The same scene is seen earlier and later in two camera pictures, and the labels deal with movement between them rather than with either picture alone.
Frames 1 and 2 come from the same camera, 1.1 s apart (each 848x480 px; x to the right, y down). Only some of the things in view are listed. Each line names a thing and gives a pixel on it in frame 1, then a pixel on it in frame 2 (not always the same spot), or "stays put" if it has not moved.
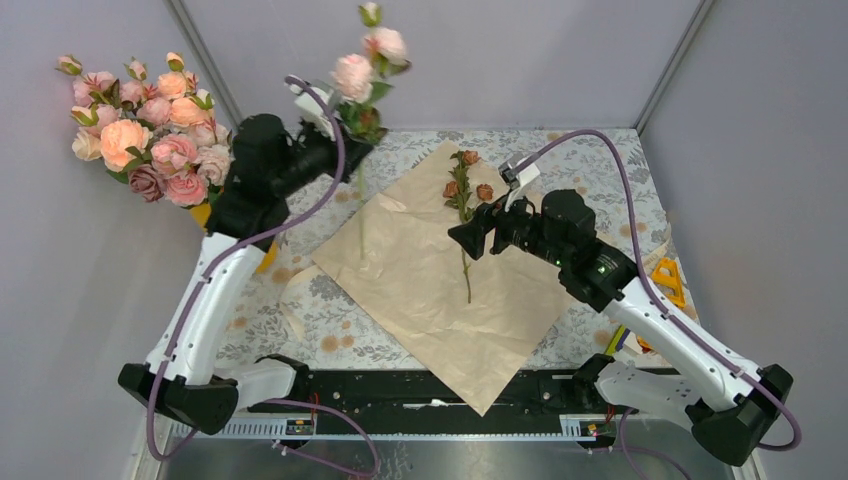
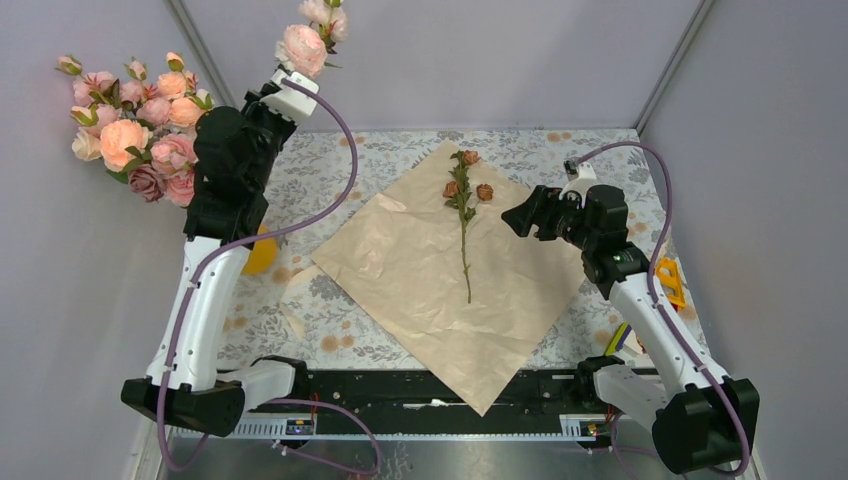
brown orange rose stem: (462, 195) stays put
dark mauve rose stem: (146, 181) stays put
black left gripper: (355, 147) to (254, 106)
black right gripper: (472, 234) to (539, 209)
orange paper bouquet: (475, 323) stays put
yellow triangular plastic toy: (667, 274) stays put
